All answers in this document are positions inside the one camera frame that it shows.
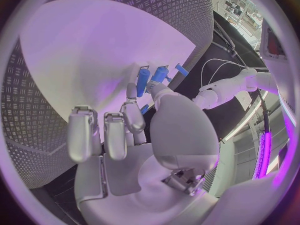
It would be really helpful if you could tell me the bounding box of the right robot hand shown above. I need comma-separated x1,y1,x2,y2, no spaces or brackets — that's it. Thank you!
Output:
66,80,222,225

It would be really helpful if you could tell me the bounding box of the blue thick cylinder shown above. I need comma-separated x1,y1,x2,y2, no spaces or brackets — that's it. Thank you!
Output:
149,65,170,85

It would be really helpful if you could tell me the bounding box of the white task board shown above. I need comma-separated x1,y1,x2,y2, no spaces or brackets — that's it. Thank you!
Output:
19,0,197,125

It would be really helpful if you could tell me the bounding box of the blue long cylinder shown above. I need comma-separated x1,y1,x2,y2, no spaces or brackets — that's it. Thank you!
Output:
136,68,152,99

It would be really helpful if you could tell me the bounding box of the glowing light bar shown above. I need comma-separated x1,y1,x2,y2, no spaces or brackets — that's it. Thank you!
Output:
251,131,274,179

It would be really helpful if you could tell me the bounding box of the white cable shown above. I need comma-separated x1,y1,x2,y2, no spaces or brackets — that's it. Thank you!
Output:
200,58,250,80
208,61,250,86

